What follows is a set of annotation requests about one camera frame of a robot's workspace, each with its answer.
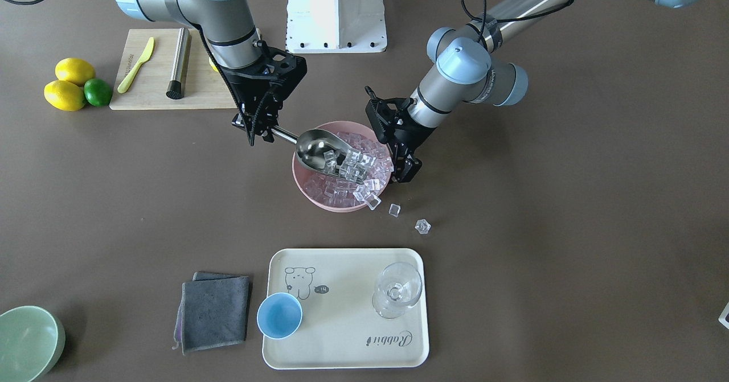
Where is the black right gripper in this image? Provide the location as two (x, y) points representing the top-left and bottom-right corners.
(216, 40), (308, 147)

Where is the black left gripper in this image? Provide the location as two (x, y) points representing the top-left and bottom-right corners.
(364, 86), (435, 184)

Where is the steel ice scoop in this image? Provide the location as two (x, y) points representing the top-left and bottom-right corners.
(271, 125), (353, 178)

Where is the pink bowl of ice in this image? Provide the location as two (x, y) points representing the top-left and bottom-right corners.
(292, 121), (394, 212)

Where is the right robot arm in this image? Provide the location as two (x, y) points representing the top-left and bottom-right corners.
(115, 0), (307, 143)

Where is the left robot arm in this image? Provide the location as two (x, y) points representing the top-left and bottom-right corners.
(366, 0), (698, 183)

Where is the spilled ice cube near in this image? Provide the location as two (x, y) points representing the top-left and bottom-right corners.
(388, 203), (401, 217)

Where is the spilled ice cube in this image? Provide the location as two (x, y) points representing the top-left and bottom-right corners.
(388, 203), (401, 217)
(415, 219), (432, 235)

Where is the spilled ice cube far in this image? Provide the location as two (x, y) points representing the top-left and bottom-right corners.
(415, 219), (432, 235)

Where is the blue plastic cup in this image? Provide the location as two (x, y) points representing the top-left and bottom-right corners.
(257, 292), (303, 340)

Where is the wooden cutting board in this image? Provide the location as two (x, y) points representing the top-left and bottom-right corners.
(110, 28), (235, 110)

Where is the steel cocktail muddler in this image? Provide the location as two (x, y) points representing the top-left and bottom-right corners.
(166, 27), (191, 100)

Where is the clear wine glass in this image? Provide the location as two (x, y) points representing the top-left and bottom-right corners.
(372, 262), (424, 319)

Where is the yellow plastic knife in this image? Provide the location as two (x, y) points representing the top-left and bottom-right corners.
(117, 37), (155, 94)

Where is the cream rabbit serving tray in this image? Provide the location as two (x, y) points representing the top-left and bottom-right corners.
(262, 248), (430, 369)

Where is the green lime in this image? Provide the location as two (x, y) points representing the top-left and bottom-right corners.
(83, 78), (113, 107)

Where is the upper whole lemon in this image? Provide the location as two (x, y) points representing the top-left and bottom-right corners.
(54, 57), (96, 87)

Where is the whole lemon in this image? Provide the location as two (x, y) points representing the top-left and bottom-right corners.
(54, 57), (96, 87)
(43, 80), (87, 112)

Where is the grey folded cloth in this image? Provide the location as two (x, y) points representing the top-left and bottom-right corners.
(173, 271), (252, 355)

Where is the lower whole lemon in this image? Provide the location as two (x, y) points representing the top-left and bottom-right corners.
(43, 80), (87, 112)

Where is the light green bowl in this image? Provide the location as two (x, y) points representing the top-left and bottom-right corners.
(1, 305), (65, 381)

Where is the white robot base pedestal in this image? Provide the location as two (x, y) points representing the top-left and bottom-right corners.
(285, 0), (388, 55)

